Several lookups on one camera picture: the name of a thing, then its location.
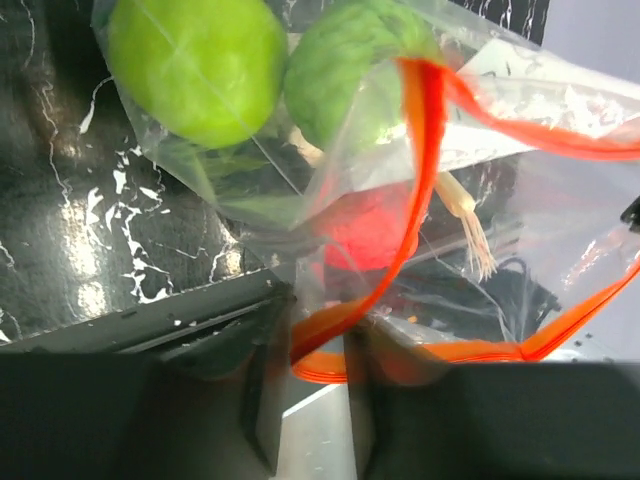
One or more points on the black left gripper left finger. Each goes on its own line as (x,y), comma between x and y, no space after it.
(209,408)

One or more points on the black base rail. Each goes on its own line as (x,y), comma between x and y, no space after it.
(168,318)

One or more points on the clear zip top bag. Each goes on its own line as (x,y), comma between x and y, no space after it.
(409,163)

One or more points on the red fake tomato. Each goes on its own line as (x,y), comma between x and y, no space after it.
(365,228)

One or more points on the green fake apple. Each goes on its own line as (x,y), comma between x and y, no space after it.
(208,71)

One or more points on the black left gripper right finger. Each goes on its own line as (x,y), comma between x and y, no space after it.
(416,417)

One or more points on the green fake lettuce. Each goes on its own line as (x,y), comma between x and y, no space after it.
(334,54)

